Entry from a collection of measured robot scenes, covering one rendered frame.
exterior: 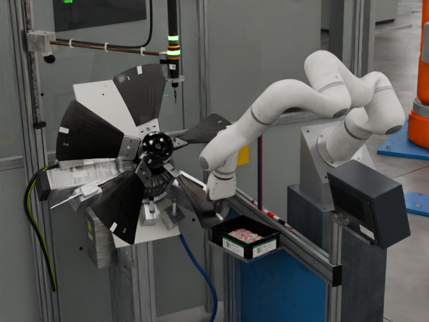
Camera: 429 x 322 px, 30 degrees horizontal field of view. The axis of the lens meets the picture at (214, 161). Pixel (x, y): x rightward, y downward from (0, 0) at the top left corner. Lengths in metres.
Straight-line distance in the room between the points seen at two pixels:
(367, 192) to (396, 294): 2.04
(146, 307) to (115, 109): 0.81
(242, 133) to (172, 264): 1.52
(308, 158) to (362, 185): 0.69
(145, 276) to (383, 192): 1.18
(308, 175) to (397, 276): 1.60
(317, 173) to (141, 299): 0.87
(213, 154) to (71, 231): 1.27
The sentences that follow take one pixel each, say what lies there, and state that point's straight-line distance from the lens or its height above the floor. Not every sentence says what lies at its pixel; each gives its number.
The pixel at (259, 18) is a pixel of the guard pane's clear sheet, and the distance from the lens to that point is 3.85.
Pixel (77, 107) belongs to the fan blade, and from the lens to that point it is 2.91.
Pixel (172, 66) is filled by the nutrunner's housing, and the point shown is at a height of 1.50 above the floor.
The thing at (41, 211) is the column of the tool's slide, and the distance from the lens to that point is 3.52.
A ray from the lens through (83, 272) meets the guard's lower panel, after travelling 3.87.
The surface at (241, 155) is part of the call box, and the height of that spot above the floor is 1.02.
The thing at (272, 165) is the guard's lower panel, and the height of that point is 0.75.
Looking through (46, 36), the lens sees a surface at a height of 1.56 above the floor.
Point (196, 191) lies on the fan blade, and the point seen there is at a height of 1.05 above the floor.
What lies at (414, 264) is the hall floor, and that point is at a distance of 4.80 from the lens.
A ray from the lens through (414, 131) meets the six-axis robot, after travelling 6.69.
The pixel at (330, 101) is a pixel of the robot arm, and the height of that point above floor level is 1.48.
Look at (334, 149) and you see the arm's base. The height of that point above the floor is 1.14.
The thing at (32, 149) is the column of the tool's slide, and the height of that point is 1.08.
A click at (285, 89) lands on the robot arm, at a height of 1.52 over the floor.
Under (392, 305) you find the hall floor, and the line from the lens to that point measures 4.36.
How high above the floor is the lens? 2.15
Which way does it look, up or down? 20 degrees down
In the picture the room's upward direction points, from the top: 1 degrees counter-clockwise
